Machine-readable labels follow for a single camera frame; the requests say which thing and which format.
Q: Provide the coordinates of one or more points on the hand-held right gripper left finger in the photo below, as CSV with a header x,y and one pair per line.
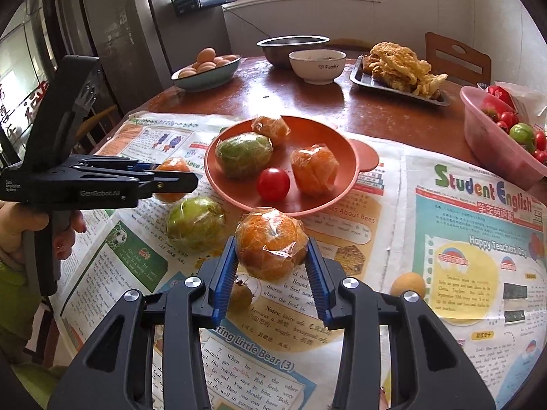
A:
x,y
224,282

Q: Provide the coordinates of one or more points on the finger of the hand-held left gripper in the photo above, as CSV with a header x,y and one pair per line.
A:
x,y
139,165
175,182

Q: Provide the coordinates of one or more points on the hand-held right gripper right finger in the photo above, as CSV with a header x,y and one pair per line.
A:
x,y
318,282

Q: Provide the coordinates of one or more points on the plastic-wrapped orange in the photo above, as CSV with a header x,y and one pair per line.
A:
x,y
271,243
270,130
314,170
175,165

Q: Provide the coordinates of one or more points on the small green-brown fruit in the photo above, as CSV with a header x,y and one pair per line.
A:
x,y
241,297

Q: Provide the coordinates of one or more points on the plastic-wrapped green citrus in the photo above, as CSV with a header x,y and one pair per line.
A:
x,y
243,155
195,224

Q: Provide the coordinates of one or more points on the brown longan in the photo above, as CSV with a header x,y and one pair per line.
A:
x,y
408,284

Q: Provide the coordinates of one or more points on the red cherry tomato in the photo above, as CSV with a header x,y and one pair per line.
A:
x,y
273,182

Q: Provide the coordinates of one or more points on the orange plastic plate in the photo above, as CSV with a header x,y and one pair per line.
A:
x,y
307,132

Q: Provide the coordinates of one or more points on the person's left forearm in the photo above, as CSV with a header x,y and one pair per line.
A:
x,y
10,277

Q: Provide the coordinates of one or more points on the person's left hand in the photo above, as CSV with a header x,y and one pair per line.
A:
x,y
13,226

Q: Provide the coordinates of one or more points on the person's right hand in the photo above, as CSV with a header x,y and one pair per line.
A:
x,y
382,398

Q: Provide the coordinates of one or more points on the newspaper with orange column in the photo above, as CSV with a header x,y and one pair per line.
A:
x,y
141,132

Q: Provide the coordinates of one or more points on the wooden side chair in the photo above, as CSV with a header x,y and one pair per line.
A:
x,y
100,121

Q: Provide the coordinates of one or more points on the newspaper with panda comic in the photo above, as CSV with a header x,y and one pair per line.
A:
x,y
363,239

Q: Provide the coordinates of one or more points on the teal egg bowl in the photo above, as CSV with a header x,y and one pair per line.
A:
x,y
209,81

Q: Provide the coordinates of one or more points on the dark glass door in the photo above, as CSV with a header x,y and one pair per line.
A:
x,y
21,72

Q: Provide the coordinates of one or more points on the pile of brown eggs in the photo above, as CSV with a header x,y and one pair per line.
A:
x,y
207,62

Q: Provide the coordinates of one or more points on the grey refrigerator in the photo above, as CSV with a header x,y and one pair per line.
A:
x,y
119,30

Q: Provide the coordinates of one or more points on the stainless steel bowl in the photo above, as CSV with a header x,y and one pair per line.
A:
x,y
273,53

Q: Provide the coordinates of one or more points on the blue box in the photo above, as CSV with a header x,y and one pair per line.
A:
x,y
186,5

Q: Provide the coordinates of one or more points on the white ceramic bowl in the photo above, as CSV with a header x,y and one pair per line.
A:
x,y
318,70

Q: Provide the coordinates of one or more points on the dark metal tray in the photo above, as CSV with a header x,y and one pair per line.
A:
x,y
363,79

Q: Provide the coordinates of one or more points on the pink plastic basin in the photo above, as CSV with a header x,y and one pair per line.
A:
x,y
487,145

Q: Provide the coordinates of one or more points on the pile of fried food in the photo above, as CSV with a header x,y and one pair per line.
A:
x,y
401,66

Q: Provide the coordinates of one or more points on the heap of small tomatoes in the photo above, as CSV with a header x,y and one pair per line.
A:
x,y
508,117

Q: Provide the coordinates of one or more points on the large green tomato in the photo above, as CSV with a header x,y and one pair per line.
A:
x,y
522,133

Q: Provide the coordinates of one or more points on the wooden chair with slot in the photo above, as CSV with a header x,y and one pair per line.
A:
x,y
457,64

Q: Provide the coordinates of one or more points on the red and white plastic bag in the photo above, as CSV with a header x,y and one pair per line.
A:
x,y
527,98

